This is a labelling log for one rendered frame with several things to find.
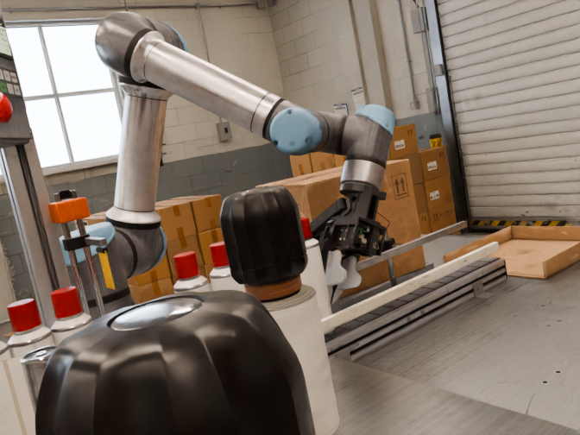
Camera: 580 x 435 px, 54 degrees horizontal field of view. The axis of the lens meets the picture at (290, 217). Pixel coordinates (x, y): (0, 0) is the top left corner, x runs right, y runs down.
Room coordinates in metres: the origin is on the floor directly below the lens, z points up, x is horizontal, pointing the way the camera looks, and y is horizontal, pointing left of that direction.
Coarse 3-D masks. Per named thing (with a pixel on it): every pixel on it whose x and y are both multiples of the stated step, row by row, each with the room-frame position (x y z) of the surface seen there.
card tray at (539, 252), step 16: (480, 240) 1.44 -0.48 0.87; (496, 240) 1.48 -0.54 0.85; (512, 240) 1.51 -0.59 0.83; (528, 240) 1.48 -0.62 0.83; (544, 240) 1.45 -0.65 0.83; (560, 240) 1.42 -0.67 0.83; (576, 240) 1.39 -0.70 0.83; (448, 256) 1.36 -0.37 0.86; (496, 256) 1.38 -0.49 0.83; (512, 256) 1.35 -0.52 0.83; (528, 256) 1.32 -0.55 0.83; (544, 256) 1.30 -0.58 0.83; (560, 256) 1.19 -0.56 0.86; (576, 256) 1.22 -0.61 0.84; (512, 272) 1.23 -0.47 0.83; (528, 272) 1.21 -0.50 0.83; (544, 272) 1.15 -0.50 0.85
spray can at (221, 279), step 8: (216, 248) 0.84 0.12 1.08; (224, 248) 0.84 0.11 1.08; (216, 256) 0.84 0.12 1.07; (224, 256) 0.84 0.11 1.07; (216, 264) 0.84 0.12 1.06; (224, 264) 0.84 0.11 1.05; (216, 272) 0.84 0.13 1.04; (224, 272) 0.83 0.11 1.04; (216, 280) 0.83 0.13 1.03; (224, 280) 0.83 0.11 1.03; (232, 280) 0.83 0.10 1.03; (216, 288) 0.84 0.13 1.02; (224, 288) 0.83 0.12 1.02; (232, 288) 0.83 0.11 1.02; (240, 288) 0.84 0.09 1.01
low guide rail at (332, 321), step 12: (480, 252) 1.17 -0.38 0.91; (492, 252) 1.19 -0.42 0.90; (444, 264) 1.11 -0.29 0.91; (456, 264) 1.12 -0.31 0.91; (468, 264) 1.14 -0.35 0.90; (420, 276) 1.05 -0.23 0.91; (432, 276) 1.07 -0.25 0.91; (396, 288) 1.01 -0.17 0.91; (408, 288) 1.03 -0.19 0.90; (372, 300) 0.97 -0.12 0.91; (384, 300) 0.99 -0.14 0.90; (336, 312) 0.94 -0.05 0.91; (348, 312) 0.94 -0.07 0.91; (360, 312) 0.95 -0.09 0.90; (324, 324) 0.91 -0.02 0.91; (336, 324) 0.92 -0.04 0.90
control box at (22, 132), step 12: (0, 60) 0.79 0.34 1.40; (12, 60) 0.83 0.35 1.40; (12, 108) 0.79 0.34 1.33; (24, 108) 0.84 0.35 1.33; (12, 120) 0.79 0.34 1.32; (24, 120) 0.82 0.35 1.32; (0, 132) 0.74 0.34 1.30; (12, 132) 0.78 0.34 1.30; (24, 132) 0.81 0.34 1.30; (0, 144) 0.76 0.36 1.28; (12, 144) 0.80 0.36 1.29
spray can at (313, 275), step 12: (312, 240) 0.94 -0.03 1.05; (312, 252) 0.93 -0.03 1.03; (312, 264) 0.92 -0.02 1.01; (300, 276) 0.93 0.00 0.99; (312, 276) 0.92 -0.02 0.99; (324, 276) 0.94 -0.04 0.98; (324, 288) 0.93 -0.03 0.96; (324, 300) 0.93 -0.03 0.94; (324, 312) 0.93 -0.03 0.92; (324, 336) 0.92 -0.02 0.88
